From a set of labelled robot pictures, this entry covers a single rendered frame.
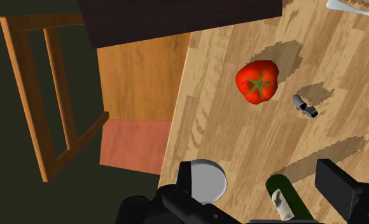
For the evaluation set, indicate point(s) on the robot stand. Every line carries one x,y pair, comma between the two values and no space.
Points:
178,18

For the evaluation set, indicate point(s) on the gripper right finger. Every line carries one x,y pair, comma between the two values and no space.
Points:
345,189

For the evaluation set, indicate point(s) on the wooden chair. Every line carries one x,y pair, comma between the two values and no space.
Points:
51,93

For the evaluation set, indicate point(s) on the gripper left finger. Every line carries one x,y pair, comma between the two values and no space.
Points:
184,198

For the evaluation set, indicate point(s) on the dark green wine bottle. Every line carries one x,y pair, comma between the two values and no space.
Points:
291,198

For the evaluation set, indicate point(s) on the red tomato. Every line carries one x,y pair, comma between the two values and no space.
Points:
257,82

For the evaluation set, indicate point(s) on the white fork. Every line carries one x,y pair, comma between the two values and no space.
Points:
355,9

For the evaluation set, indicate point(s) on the small grey metal clip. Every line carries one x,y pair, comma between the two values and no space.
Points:
304,107

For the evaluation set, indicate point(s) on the grey round disc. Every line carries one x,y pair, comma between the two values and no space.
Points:
207,184

